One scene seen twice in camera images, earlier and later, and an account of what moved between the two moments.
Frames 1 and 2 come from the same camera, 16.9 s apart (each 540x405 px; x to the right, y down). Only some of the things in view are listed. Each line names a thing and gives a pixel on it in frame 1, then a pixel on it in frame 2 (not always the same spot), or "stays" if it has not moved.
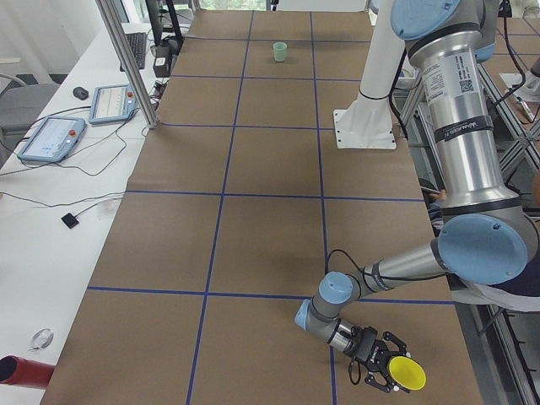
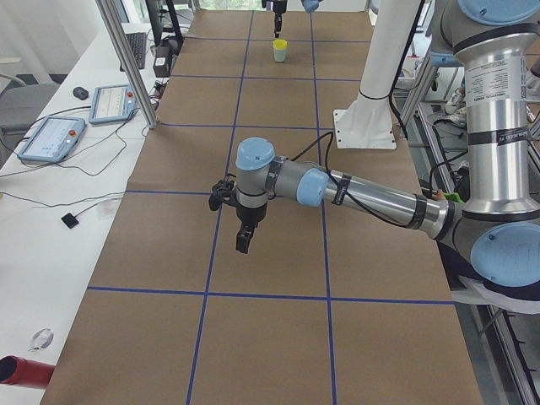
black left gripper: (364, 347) to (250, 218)
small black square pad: (70, 220) stays
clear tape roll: (42, 338) stays
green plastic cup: (279, 51) stays
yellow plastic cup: (407, 373) to (279, 44)
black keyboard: (137, 43) stays
